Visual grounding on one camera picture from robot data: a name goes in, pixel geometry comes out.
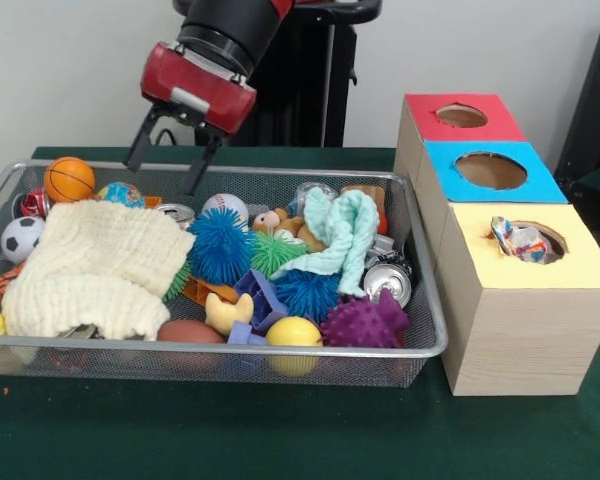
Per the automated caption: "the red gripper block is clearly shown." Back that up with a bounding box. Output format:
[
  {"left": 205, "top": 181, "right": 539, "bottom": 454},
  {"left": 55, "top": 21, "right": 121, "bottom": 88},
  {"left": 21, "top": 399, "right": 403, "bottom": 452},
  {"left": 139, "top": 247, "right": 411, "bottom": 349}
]
[{"left": 123, "top": 42, "right": 258, "bottom": 196}]

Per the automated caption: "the blue puffer ball with eyes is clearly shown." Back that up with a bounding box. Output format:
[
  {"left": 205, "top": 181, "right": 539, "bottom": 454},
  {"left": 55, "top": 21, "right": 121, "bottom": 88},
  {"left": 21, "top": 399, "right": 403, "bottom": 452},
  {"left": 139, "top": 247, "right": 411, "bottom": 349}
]
[{"left": 187, "top": 208, "right": 257, "bottom": 286}]

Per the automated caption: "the cream knitted cloth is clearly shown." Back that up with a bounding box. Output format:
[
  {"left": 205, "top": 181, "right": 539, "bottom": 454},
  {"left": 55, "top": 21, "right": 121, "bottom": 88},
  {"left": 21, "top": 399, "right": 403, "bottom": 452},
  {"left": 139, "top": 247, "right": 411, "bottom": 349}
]
[{"left": 1, "top": 199, "right": 197, "bottom": 342}]

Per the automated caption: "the colourful patterned cloth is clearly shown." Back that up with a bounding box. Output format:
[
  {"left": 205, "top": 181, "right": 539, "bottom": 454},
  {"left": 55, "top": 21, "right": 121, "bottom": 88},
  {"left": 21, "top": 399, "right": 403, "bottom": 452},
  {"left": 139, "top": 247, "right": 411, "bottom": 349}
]
[{"left": 488, "top": 215, "right": 551, "bottom": 264}]

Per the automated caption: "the wooden box with three holes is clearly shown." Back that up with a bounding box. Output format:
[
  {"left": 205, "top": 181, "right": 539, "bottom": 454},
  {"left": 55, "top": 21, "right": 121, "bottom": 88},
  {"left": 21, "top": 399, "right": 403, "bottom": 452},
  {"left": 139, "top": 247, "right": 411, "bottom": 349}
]
[{"left": 392, "top": 92, "right": 600, "bottom": 398}]

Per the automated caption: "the globe print ball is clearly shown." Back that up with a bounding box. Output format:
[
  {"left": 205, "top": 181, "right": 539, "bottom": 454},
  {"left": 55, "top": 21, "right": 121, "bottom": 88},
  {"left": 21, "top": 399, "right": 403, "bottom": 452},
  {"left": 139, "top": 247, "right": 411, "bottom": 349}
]
[{"left": 95, "top": 181, "right": 146, "bottom": 209}]

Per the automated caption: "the white baseball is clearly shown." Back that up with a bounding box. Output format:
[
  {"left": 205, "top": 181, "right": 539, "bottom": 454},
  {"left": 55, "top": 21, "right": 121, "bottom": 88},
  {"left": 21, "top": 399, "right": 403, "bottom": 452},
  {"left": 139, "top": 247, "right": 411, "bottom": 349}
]
[{"left": 201, "top": 193, "right": 250, "bottom": 224}]

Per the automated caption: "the orange toy basketball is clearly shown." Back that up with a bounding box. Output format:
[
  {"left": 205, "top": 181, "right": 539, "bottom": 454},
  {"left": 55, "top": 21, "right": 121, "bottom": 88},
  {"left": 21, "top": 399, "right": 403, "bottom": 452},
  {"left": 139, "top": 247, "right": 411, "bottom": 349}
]
[{"left": 44, "top": 156, "right": 98, "bottom": 203}]

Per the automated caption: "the green spiky puffer ball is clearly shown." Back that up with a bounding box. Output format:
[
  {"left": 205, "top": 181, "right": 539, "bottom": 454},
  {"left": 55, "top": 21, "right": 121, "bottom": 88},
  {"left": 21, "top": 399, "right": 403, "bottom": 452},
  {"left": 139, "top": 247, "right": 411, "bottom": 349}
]
[{"left": 249, "top": 229, "right": 314, "bottom": 275}]

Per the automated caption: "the small soccer ball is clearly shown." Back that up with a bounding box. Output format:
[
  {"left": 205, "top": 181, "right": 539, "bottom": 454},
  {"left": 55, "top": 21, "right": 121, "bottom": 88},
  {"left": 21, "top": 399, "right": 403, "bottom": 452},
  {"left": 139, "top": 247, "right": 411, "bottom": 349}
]
[{"left": 1, "top": 215, "right": 47, "bottom": 265}]

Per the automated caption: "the light teal cloth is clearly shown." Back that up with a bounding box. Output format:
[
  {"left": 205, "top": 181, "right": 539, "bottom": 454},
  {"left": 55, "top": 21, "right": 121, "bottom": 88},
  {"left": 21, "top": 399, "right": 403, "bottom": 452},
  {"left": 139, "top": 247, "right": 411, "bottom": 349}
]
[{"left": 271, "top": 188, "right": 381, "bottom": 300}]

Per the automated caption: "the purple spiky ball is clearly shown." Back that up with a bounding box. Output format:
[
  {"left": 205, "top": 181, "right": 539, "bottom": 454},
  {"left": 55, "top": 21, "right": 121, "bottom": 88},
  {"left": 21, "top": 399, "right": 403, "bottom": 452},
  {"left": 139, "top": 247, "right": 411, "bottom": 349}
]
[{"left": 320, "top": 288, "right": 410, "bottom": 350}]

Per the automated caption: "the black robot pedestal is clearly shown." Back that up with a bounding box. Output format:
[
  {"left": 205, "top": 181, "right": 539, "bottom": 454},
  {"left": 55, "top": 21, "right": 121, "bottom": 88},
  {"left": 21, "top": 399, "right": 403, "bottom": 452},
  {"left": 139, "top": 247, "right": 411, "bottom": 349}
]
[{"left": 172, "top": 0, "right": 384, "bottom": 148}]

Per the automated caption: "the grey wire mesh bin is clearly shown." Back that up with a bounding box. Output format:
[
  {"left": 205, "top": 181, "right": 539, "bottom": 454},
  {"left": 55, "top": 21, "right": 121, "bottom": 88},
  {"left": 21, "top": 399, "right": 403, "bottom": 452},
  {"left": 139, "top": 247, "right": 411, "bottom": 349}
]
[{"left": 0, "top": 158, "right": 450, "bottom": 390}]

